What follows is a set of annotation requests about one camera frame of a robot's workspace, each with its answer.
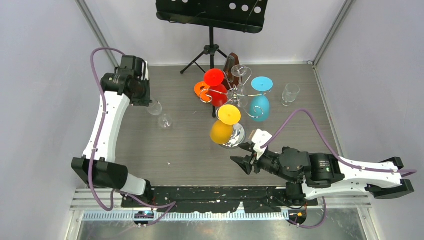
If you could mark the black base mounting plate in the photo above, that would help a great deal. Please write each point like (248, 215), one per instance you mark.
(218, 199)

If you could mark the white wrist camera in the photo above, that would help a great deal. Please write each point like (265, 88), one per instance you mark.
(258, 138)
(145, 71)

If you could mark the brown metronome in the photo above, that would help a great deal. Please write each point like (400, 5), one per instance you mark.
(230, 80)

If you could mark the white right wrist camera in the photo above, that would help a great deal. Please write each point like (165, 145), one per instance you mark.
(258, 138)

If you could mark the yellow wine glass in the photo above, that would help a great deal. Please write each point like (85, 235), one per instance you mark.
(228, 115)

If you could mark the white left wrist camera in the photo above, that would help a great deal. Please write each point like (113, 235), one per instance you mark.
(145, 71)

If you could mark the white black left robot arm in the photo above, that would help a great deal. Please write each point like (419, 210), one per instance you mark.
(128, 85)

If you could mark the red wine glass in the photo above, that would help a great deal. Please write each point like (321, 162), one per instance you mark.
(214, 79)

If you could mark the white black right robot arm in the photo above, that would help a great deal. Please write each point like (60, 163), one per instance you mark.
(315, 175)

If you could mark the aluminium frame rail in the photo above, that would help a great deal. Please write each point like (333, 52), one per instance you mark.
(84, 201)

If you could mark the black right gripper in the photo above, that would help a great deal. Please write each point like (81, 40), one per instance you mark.
(245, 163)

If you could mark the chrome wine glass rack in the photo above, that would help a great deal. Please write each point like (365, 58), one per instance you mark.
(239, 133)

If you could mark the blue wine glass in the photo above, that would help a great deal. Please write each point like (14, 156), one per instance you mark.
(260, 107)

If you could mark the black music stand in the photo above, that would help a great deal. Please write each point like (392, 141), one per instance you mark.
(247, 16)

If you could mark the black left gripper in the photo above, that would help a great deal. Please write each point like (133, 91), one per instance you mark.
(145, 101)

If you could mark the clear textured wine glass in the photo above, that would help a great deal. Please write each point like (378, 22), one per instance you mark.
(289, 94)

